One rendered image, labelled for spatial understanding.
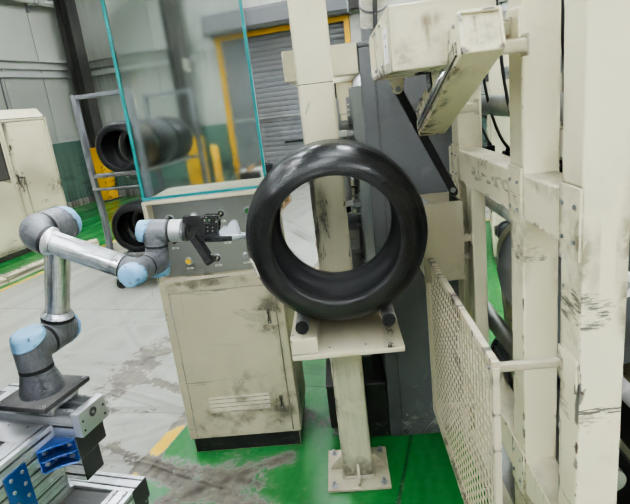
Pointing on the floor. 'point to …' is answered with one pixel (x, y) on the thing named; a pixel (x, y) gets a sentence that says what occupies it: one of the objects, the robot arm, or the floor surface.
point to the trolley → (123, 224)
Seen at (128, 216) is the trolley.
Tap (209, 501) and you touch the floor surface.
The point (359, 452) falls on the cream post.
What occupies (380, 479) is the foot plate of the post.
